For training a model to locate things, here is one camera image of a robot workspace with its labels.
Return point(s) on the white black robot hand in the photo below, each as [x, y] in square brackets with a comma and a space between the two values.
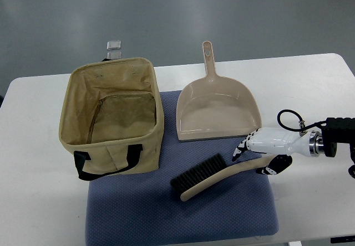
[282, 144]

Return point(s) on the beige hand broom black bristles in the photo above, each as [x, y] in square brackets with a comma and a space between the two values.
[209, 172]

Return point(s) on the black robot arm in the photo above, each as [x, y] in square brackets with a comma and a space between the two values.
[334, 131]

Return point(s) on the yellow fabric bag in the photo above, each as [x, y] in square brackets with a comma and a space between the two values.
[112, 118]

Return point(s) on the beige plastic dustpan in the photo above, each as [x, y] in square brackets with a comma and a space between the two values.
[215, 106]

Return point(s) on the blue quilted mat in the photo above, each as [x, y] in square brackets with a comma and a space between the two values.
[143, 209]

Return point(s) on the clear plastic clip lower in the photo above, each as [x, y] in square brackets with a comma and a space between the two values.
[114, 55]

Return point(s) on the clear plastic clip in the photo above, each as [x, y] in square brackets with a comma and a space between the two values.
[113, 45]
[114, 55]

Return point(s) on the clear plastic clip upper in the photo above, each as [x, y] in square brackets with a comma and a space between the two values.
[113, 45]

